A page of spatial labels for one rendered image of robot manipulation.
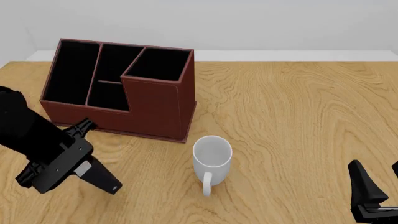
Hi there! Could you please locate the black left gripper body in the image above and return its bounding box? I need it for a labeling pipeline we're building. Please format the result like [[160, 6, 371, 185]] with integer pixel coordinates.
[[15, 118, 96, 188]]

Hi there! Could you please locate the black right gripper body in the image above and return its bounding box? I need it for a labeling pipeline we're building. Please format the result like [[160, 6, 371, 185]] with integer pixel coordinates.
[[350, 202, 398, 224]]

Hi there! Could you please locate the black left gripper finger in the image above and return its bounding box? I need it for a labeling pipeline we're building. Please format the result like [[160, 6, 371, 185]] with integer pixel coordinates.
[[73, 155, 123, 195]]

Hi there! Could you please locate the red-brown desk caddy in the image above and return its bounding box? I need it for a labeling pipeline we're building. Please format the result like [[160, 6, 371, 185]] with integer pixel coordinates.
[[39, 37, 198, 144]]

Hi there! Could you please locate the white ceramic mug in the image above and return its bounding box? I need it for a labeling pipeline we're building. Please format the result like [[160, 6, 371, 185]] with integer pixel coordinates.
[[192, 134, 233, 198]]

